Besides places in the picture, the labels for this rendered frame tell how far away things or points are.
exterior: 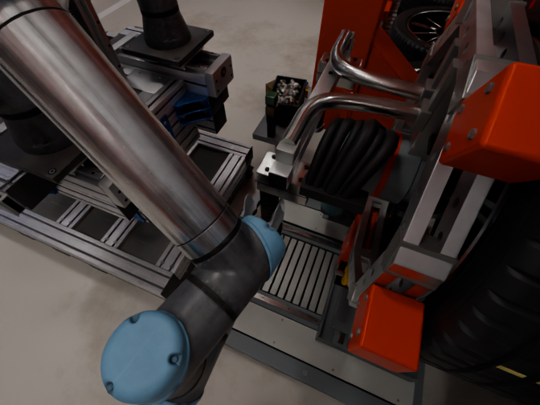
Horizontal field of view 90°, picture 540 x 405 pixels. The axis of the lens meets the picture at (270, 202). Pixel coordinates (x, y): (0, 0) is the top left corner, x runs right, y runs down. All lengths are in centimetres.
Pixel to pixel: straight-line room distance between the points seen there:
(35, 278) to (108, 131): 150
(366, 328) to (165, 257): 95
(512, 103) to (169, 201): 30
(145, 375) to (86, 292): 130
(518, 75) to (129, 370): 39
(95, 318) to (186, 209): 126
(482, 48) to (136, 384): 48
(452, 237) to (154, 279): 103
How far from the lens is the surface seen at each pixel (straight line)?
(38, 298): 169
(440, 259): 38
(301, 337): 121
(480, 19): 48
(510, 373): 46
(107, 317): 148
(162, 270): 119
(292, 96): 123
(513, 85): 29
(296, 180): 41
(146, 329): 29
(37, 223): 158
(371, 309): 42
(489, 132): 27
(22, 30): 30
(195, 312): 30
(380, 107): 48
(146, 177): 27
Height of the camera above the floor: 128
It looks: 57 degrees down
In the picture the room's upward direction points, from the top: straight up
